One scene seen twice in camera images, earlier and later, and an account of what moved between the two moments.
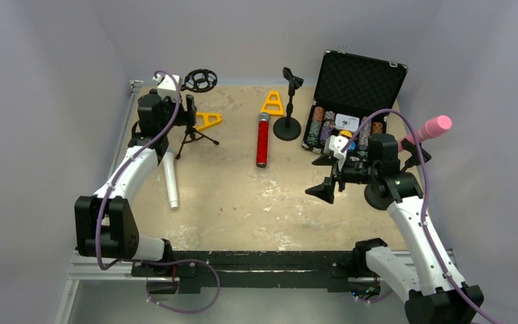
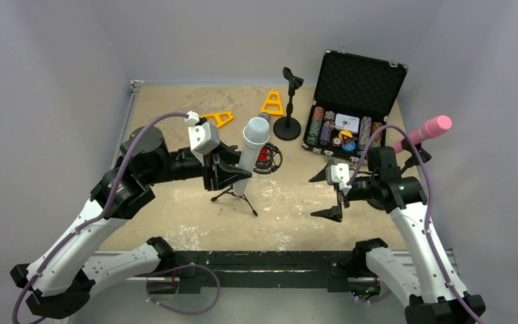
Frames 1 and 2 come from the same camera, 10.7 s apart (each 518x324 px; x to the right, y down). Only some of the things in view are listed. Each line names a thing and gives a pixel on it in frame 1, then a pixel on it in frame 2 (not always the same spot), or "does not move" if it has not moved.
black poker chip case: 353,98 does not move
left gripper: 188,109 to 214,171
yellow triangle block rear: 266,100 does not move
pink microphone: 431,127 does not move
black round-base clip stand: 378,195 does not move
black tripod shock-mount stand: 201,80 to 270,160
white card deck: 347,123 does not move
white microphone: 169,162 to 255,134
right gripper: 336,174 to 342,195
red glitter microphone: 263,140 does not move
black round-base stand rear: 289,128 does not move
